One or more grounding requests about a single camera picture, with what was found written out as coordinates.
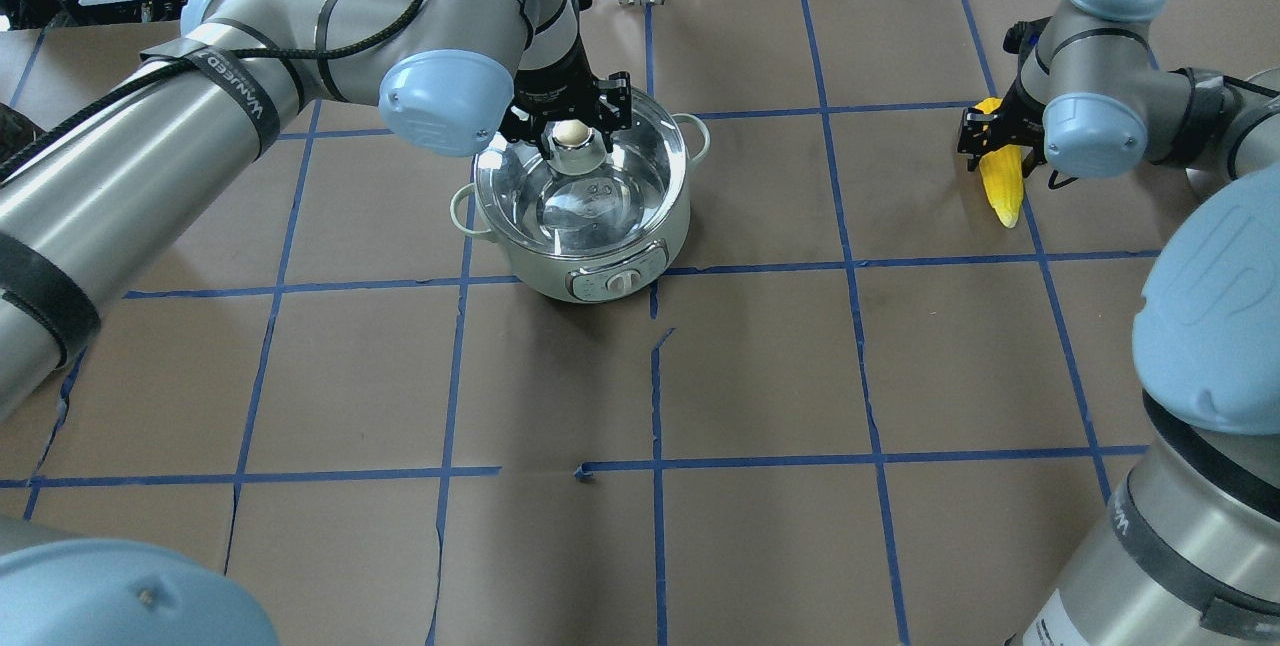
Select yellow corn cob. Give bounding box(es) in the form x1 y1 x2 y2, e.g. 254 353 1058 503
977 145 1025 230

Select glass pot lid with knob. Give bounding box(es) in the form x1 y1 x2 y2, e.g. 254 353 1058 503
474 90 710 258

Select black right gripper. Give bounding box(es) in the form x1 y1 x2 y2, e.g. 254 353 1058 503
956 18 1050 178

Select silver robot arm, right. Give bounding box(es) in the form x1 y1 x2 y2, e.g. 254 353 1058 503
957 0 1279 645

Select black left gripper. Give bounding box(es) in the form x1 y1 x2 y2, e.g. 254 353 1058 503
498 37 634 160

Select pale green electric pot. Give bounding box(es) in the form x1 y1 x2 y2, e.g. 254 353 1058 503
451 90 712 304

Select silver robot arm, left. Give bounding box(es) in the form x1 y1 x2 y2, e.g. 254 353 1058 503
1 0 631 414

